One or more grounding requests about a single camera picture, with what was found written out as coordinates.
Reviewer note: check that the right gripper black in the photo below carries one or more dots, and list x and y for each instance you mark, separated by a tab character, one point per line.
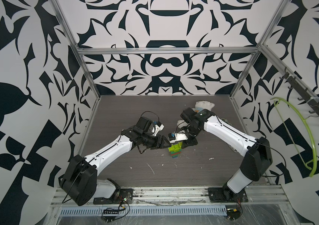
189	142

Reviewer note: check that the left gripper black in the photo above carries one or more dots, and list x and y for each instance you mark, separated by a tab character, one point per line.
157	141

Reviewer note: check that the small lime lego brick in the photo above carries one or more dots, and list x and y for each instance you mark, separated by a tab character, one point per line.
175	147

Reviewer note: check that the dark green lego brick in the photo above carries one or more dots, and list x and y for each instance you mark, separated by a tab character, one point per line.
174	154

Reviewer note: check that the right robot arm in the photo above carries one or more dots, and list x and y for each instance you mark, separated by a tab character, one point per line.
256	152

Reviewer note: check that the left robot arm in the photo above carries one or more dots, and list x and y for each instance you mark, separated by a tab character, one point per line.
80	179

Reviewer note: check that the white teddy bear blue shirt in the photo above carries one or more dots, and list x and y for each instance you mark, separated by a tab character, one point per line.
200	105

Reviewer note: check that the black usb hub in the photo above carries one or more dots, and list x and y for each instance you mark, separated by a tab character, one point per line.
110	212

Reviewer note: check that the black connector box right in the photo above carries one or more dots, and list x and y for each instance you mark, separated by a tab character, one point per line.
233	214

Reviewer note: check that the green plastic hanger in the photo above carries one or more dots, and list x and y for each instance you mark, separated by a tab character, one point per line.
312	164

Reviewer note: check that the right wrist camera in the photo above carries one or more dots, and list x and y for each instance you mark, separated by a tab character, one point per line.
177	137

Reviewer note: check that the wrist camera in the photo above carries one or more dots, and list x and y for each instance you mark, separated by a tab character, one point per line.
149	127
177	137

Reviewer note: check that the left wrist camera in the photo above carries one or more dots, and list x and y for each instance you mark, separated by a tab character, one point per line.
149	127

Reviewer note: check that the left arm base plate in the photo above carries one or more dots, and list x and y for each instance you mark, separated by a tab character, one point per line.
120	195

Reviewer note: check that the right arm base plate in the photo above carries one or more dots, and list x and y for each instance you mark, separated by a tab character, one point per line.
225	195

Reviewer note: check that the white slotted cable duct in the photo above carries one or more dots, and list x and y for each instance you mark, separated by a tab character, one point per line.
186	210

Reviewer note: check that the black wall hook rail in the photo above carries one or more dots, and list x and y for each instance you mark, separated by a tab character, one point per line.
305	94

